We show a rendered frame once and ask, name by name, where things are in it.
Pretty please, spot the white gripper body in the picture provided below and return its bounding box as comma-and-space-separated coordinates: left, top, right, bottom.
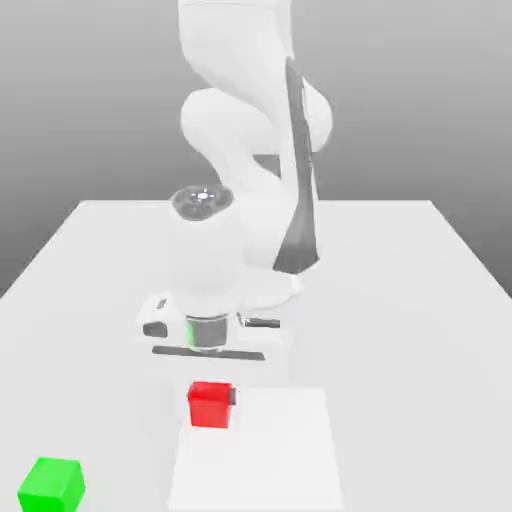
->
150, 343, 268, 383

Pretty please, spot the small red cube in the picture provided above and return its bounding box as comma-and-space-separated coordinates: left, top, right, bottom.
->
186, 380, 234, 430

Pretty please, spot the small green cube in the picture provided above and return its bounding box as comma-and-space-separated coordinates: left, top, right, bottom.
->
16, 456, 87, 512

